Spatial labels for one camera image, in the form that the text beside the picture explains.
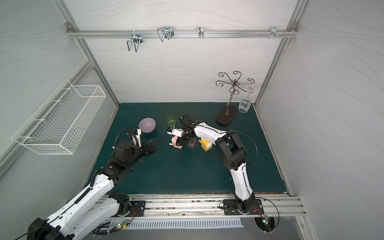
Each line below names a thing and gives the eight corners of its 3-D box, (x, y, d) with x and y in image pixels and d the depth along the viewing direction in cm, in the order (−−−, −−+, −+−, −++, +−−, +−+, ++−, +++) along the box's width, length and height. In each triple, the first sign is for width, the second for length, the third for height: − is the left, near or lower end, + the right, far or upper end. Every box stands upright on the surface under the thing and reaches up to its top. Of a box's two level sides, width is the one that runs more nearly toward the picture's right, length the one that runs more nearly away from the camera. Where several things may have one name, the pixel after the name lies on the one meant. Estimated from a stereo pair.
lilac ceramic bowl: (139, 131, 106) (136, 125, 100) (146, 121, 112) (144, 115, 106) (153, 135, 104) (151, 129, 98) (159, 125, 110) (157, 118, 104)
